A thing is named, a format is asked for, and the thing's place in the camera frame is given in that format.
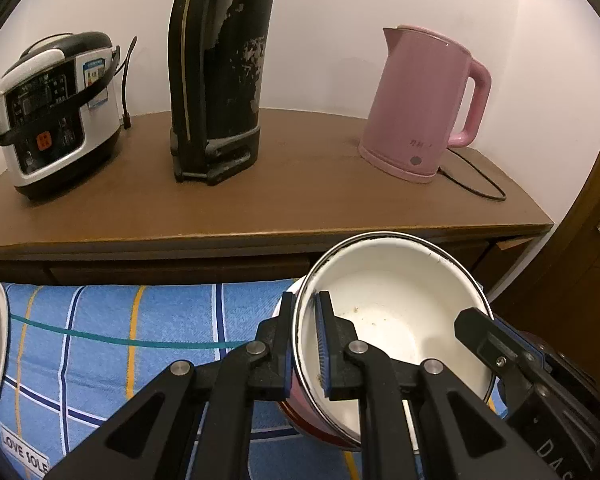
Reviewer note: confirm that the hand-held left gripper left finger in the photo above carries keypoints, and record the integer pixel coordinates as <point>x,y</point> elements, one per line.
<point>285,345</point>

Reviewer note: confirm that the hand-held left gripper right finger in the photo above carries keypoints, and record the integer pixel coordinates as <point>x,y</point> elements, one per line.
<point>325,345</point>

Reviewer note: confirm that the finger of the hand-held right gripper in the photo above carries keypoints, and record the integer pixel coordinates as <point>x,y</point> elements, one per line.
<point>490,342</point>

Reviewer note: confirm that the white enamel bowl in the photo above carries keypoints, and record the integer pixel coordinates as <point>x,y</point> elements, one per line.
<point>395,285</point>

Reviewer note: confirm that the brown wooden panel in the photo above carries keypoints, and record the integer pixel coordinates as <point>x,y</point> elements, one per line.
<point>580,270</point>

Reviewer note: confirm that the brown wooden cabinet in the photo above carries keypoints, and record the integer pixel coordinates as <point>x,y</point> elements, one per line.
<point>280,205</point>

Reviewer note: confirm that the blue plaid blanket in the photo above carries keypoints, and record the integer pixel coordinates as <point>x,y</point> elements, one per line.
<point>130,385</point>

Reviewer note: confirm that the pink electric kettle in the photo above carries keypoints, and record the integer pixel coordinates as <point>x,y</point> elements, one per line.
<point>415,100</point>

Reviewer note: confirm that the tall black thermos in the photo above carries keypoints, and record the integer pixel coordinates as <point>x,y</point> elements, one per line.
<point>215,70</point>

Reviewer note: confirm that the white and black rice cooker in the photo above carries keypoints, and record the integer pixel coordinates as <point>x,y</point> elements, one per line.
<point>55,120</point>

